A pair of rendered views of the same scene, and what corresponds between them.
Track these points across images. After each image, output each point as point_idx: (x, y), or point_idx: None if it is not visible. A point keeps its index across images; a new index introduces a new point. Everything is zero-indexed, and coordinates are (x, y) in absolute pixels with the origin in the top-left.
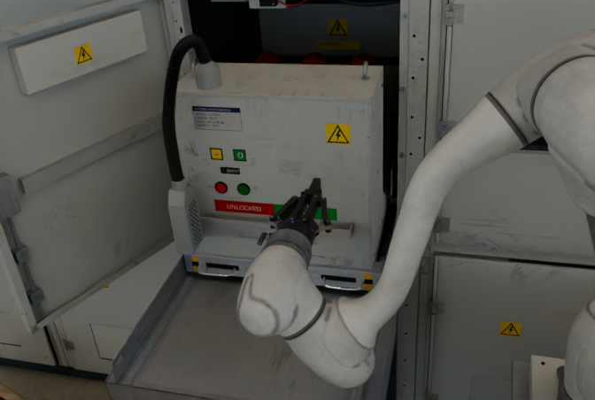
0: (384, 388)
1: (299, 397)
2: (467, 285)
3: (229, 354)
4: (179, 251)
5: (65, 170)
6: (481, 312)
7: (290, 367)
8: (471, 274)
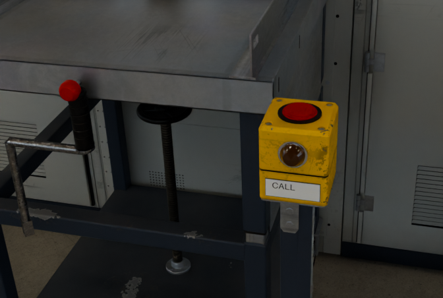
0: (292, 73)
1: (170, 61)
2: (415, 23)
3: (82, 31)
4: None
5: None
6: (433, 66)
7: (163, 41)
8: (422, 6)
